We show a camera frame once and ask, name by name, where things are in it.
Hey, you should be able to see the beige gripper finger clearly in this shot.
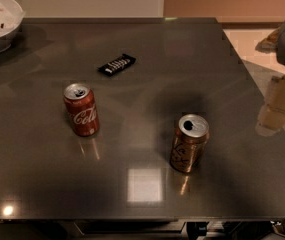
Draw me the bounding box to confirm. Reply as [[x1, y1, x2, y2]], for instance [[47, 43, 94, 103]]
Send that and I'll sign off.
[[261, 28, 280, 50], [255, 74, 285, 136]]

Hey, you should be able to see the orange soda can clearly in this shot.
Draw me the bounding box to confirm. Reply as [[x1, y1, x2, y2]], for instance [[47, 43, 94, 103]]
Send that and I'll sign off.
[[170, 114, 209, 173]]

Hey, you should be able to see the red Coca-Cola can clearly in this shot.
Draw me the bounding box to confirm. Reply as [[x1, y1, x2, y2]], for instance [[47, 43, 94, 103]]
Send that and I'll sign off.
[[63, 83, 100, 136]]

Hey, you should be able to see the black snack bar wrapper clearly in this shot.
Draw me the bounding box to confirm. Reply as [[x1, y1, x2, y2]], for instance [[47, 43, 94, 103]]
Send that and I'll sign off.
[[98, 54, 136, 77]]

